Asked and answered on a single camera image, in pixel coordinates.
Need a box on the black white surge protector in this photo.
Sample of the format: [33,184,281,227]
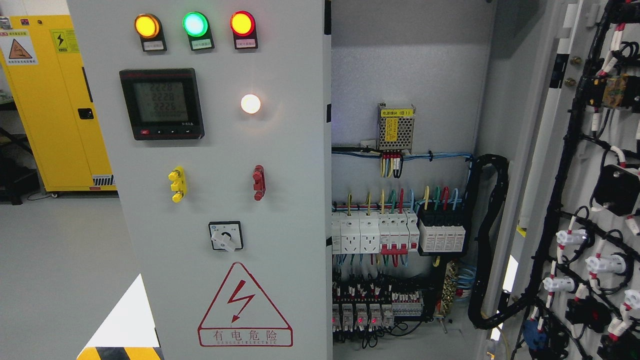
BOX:
[417,206,468,256]

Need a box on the yellow terminal block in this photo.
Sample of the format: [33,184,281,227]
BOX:
[167,166,188,203]

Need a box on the white socket breaker row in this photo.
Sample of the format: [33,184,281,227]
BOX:
[331,208,419,255]

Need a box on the yellow safety cabinet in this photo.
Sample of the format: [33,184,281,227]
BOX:
[1,14,116,193]

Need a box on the relay terminal row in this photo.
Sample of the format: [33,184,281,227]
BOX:
[330,272,429,335]

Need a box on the perforated metal power supply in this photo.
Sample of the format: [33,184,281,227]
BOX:
[377,102,416,153]

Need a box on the yellow indicator lamp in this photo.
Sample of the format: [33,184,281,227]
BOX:
[134,13,162,39]

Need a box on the red electric hazard sign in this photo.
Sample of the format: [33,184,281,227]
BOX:
[198,262,294,347]

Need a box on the grey cabinet door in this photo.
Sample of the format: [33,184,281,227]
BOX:
[67,0,333,360]
[468,0,639,360]

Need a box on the black digital power meter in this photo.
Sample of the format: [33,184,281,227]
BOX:
[119,68,205,141]

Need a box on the white indicator lamp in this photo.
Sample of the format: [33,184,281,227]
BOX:
[240,93,262,115]

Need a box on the black corrugated cable conduit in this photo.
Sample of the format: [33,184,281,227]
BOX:
[467,154,536,331]

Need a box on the black white rotary switch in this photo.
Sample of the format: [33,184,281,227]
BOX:
[208,221,244,252]

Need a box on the green indicator lamp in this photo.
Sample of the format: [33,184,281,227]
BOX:
[182,11,210,38]

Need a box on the red indicator lamp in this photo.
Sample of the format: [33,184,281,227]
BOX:
[230,10,256,37]

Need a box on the red terminal block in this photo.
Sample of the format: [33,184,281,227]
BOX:
[252,164,266,201]

